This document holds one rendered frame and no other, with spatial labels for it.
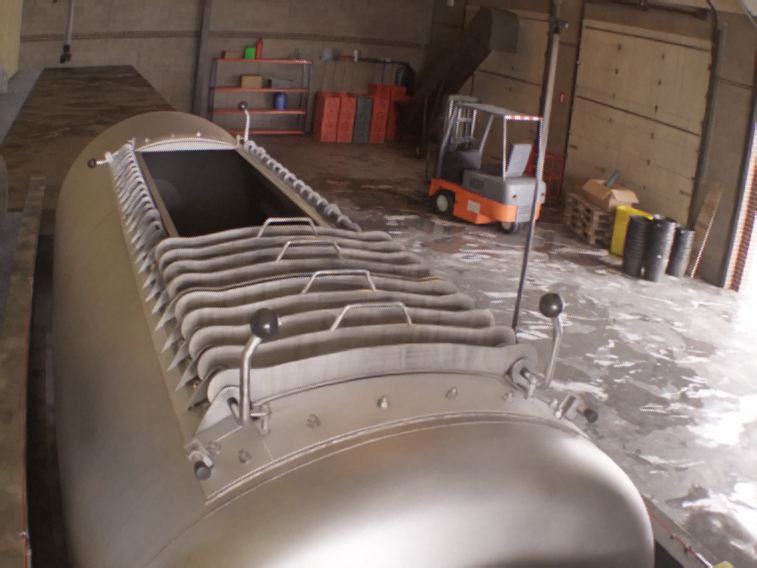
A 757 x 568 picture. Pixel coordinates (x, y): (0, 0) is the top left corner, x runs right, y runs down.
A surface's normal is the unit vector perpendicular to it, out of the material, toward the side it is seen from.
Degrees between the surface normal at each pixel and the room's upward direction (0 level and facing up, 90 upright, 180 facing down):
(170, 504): 40
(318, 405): 15
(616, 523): 70
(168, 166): 102
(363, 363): 90
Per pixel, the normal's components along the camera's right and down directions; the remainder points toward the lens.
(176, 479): -0.47, -0.71
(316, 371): 0.40, 0.37
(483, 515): 0.42, -0.06
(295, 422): -0.19, -0.86
